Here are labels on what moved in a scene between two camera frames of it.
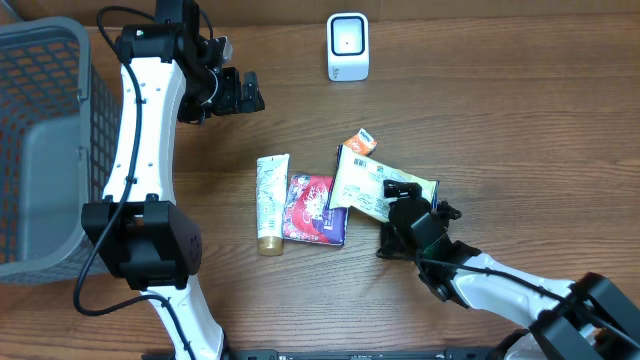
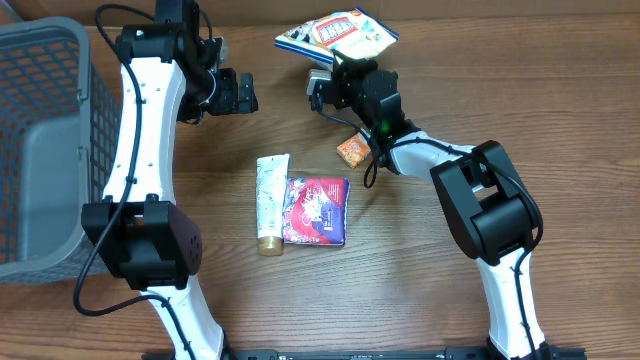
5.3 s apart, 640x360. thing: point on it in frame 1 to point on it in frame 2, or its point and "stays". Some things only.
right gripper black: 398,187 to 343,66
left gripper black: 233,102 stays
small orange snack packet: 361,142 stays
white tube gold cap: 271,187 stays
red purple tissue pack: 307,216 stays
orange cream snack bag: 359,183 to 354,33
